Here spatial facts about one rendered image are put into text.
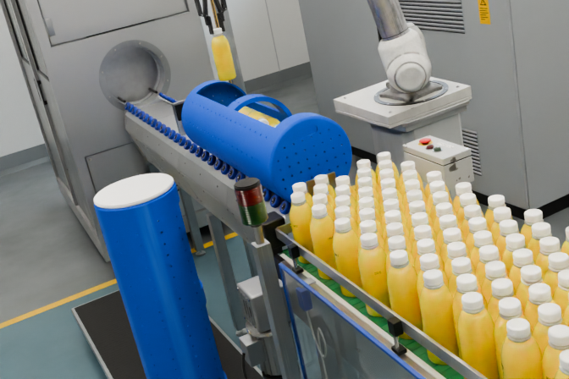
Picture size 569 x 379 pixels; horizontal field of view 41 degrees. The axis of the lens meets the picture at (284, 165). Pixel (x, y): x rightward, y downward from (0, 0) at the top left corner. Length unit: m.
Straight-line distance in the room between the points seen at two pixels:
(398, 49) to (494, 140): 1.58
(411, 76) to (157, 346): 1.29
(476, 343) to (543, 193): 2.76
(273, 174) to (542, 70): 2.08
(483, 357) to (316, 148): 1.01
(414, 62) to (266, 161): 0.68
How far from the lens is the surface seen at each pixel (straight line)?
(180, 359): 2.76
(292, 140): 2.27
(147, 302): 2.65
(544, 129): 4.10
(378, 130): 3.02
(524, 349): 1.40
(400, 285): 1.66
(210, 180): 2.99
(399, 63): 2.66
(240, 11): 7.84
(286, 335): 1.94
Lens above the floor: 1.86
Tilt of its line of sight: 19 degrees down
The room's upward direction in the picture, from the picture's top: 12 degrees counter-clockwise
